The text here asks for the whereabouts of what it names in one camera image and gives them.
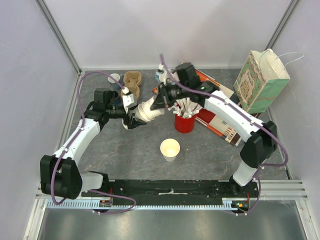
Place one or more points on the aluminium frame rail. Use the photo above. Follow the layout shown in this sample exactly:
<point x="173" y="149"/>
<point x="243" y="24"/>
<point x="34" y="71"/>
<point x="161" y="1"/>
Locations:
<point x="43" y="7"/>

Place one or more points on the white stir sticks bundle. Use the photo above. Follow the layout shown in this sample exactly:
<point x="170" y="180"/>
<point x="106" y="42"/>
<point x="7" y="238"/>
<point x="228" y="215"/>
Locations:
<point x="185" y="108"/>

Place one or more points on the single white paper cup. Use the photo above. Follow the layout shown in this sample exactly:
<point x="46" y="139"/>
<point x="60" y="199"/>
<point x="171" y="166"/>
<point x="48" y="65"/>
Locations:
<point x="169" y="149"/>

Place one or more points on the cardboard cup carrier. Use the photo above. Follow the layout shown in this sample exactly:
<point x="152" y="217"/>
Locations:
<point x="132" y="80"/>

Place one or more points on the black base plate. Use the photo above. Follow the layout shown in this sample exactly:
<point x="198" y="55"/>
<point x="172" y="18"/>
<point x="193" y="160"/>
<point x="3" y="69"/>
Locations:
<point x="194" y="187"/>

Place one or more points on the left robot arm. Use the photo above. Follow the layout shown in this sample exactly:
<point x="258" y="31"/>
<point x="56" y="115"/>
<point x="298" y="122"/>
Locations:
<point x="59" y="173"/>

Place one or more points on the red cup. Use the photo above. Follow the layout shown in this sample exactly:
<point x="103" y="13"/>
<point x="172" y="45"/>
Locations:
<point x="184" y="125"/>

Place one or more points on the white grey ceramic mug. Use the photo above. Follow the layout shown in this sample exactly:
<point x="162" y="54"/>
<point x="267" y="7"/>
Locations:
<point x="115" y="81"/>

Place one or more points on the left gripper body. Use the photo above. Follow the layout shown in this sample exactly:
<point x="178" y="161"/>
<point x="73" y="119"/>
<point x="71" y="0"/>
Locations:
<point x="118" y="113"/>

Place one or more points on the colourful magazine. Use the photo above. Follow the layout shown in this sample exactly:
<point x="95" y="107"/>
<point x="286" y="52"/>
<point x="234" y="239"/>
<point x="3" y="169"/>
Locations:
<point x="212" y="121"/>

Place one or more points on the green paper gift bag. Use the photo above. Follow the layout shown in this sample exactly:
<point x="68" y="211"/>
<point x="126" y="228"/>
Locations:
<point x="261" y="79"/>

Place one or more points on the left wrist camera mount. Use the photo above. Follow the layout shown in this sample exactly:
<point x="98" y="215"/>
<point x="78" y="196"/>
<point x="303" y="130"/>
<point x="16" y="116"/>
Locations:
<point x="129" y="102"/>

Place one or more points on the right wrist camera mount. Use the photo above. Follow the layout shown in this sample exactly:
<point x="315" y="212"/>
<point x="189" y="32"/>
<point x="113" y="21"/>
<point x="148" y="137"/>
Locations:
<point x="162" y="75"/>

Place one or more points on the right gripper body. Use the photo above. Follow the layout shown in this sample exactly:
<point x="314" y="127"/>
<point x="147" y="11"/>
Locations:
<point x="164" y="94"/>

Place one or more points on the dark blue ceramic mug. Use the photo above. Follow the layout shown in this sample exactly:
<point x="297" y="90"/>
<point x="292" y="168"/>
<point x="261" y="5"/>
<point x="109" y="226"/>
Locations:
<point x="116" y="99"/>

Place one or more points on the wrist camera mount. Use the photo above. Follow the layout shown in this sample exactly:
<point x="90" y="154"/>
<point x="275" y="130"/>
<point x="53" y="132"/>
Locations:
<point x="162" y="75"/>
<point x="129" y="102"/>

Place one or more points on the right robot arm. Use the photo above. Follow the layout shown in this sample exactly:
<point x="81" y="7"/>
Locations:
<point x="259" y="137"/>

